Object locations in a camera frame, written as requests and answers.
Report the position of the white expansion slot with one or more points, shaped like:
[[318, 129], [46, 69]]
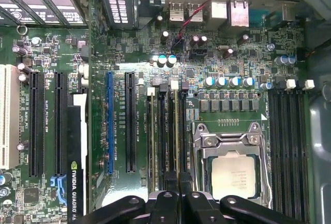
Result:
[[10, 118]]

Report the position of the RAM slot with white latches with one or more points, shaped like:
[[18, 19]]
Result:
[[174, 84], [283, 143], [303, 143], [151, 91]]

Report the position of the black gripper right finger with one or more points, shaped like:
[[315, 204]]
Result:
[[196, 208]]

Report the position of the silver CPU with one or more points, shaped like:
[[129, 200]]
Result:
[[232, 177]]

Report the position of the green motherboard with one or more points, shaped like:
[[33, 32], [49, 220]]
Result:
[[258, 53]]

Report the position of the black and grey PC case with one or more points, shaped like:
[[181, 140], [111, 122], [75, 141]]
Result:
[[318, 131]]

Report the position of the metal socket cover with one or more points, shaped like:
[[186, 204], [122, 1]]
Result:
[[214, 146]]

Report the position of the CPU socket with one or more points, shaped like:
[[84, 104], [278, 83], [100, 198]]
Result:
[[200, 132]]

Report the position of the black Nvidia graphics card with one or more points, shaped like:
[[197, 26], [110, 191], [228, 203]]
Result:
[[76, 182]]

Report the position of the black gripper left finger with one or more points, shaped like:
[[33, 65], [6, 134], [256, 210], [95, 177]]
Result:
[[168, 208]]

